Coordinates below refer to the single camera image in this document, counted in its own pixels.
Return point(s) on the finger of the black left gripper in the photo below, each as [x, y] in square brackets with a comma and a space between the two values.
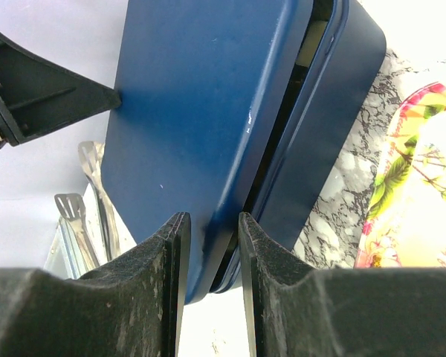
[38, 97]

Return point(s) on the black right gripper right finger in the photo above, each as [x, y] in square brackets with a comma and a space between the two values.
[293, 309]

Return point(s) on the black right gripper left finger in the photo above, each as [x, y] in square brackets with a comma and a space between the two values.
[131, 306]

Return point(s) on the blue box lid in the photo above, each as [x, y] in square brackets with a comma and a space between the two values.
[201, 84]

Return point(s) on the blue chocolate box with insert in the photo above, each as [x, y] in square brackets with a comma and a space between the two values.
[317, 111]

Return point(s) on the white rectangular chocolate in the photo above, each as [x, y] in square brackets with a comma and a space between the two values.
[310, 44]

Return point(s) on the floral serving tray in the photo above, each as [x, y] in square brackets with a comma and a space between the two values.
[405, 225]

